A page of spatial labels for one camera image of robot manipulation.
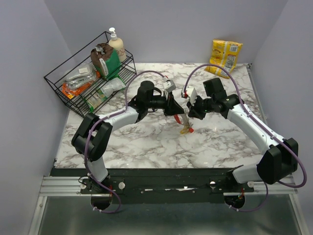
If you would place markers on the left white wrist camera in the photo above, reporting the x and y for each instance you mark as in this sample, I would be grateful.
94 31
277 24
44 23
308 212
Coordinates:
169 85

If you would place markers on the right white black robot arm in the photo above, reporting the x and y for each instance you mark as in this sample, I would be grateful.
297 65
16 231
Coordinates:
278 153

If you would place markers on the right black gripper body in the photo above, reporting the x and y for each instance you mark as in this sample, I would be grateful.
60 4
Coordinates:
201 106

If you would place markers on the black wire rack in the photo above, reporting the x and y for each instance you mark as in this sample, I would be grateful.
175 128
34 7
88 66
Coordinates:
56 77

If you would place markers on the green white snack packet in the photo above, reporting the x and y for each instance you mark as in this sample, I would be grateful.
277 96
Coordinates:
104 92

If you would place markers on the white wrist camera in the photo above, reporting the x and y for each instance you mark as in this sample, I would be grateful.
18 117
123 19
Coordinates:
169 85
189 92

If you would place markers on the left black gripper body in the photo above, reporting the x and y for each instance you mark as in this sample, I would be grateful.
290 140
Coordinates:
165 103

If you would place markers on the orange snack packet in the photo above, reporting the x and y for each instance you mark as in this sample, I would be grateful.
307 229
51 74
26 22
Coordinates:
71 93

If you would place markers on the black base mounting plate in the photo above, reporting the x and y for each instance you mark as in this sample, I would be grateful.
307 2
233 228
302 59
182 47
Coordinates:
164 186

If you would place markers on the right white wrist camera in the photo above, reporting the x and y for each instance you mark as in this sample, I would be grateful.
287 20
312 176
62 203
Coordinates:
189 92

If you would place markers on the clear plastic packet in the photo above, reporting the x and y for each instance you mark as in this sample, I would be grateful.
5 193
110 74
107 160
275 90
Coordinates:
81 75

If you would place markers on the metal red key organizer plate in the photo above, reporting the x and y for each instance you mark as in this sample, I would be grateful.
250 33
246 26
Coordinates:
183 119

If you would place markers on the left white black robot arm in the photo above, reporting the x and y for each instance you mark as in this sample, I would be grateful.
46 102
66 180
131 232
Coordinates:
92 137

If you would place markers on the brown green bag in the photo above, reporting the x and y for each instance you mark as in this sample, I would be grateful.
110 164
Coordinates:
105 60

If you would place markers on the aluminium rail frame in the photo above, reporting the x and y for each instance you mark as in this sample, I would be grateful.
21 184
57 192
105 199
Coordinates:
61 210

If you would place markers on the yellow key tag centre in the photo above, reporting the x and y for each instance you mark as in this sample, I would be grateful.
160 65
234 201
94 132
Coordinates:
185 130

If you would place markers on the cream pump lotion bottle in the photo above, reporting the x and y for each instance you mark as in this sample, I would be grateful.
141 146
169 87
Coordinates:
117 43

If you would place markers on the yellow chips bag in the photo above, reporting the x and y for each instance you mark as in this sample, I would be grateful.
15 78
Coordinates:
225 54

